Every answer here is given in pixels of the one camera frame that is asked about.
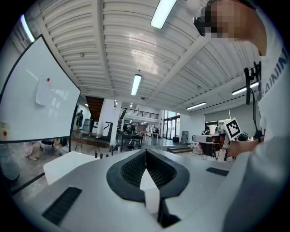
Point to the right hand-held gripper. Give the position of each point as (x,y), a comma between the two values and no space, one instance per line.
(232,129)

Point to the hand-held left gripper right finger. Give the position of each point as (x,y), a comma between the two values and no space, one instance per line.
(199,192)

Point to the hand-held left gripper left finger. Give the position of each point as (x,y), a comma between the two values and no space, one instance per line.
(102,204)

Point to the person's right forearm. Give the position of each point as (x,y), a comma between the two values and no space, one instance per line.
(247,146)

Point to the white bathtub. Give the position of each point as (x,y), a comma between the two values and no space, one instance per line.
(68,163)

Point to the low wooden platform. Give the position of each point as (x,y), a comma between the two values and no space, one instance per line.
(180,150)

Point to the long ceiling light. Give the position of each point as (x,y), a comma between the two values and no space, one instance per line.
(27,28)
(196,105)
(163,13)
(244,88)
(136,85)

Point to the glass entrance doors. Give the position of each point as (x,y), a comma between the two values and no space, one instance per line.
(171,127)

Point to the black chest rig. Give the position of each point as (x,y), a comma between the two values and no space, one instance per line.
(248,86)

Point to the wooden table with hairpin legs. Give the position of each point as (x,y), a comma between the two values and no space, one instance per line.
(90,134)

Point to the black mezzanine railing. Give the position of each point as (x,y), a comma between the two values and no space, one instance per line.
(140,112)

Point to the person's white t-shirt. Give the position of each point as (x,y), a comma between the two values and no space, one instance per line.
(272,181)

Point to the black metal table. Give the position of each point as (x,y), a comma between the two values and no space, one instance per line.
(131,136)

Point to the dark wooden staircase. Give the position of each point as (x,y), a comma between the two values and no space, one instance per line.
(95,107)

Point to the black framed whiteboard on stand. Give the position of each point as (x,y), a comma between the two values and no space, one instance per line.
(34,117)

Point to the person's head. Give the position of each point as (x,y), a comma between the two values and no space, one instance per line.
(238,22)

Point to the white box with red button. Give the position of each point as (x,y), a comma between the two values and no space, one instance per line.
(5,130)

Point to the white paper sheet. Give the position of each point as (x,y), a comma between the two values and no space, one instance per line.
(44,93)

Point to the black head camera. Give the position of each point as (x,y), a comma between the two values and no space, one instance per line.
(200,26)

